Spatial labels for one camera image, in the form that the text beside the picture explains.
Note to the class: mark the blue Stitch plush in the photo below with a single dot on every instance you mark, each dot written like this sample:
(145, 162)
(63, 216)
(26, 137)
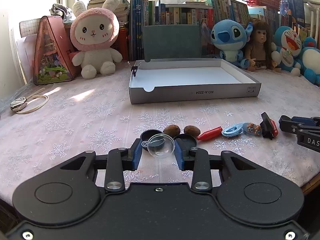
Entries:
(230, 37)

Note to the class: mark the light blue hair clip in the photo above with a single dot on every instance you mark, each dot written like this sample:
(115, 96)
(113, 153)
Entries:
(233, 131)

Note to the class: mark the brown haired doll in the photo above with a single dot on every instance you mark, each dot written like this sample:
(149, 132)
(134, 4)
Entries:
(258, 48)

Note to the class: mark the white cardboard box tray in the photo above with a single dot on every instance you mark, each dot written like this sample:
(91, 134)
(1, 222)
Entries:
(170, 80)

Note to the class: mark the brown walnut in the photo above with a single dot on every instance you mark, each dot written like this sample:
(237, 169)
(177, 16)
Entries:
(172, 130)
(192, 130)

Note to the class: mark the black binder clip on box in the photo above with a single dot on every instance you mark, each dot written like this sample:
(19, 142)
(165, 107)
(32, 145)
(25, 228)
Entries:
(134, 70)

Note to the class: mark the clear plastic half dome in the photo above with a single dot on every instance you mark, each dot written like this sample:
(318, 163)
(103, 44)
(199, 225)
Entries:
(160, 146)

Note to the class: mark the pink triangular house box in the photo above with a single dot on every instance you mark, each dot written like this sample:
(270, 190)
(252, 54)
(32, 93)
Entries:
(53, 52)

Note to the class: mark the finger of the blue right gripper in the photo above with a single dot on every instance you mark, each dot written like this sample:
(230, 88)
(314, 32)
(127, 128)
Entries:
(294, 124)
(309, 139)

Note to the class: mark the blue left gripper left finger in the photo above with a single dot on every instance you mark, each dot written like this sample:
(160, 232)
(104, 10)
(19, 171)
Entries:
(135, 153)

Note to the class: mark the row of books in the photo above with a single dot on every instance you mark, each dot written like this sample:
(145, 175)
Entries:
(209, 12)

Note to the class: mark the pink bunny plush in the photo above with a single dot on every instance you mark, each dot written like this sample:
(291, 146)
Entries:
(93, 32)

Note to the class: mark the black round cap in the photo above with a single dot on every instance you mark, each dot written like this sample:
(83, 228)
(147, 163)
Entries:
(146, 135)

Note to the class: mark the blue bear hair clip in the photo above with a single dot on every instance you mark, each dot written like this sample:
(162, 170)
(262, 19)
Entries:
(252, 129)

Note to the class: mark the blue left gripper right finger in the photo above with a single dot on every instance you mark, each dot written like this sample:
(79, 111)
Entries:
(179, 154)

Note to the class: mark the Doraemon plush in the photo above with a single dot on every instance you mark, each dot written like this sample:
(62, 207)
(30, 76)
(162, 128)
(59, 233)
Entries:
(286, 47)

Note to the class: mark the red crayon piece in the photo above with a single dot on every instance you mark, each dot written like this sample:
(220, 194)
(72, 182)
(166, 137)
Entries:
(210, 134)

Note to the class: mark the red box behind bunny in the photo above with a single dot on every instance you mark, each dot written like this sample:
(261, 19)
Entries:
(122, 43)

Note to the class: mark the black and red clip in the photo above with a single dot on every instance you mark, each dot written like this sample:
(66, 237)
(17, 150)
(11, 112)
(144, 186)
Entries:
(268, 127)

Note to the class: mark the black round lid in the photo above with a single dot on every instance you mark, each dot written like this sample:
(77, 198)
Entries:
(185, 141)

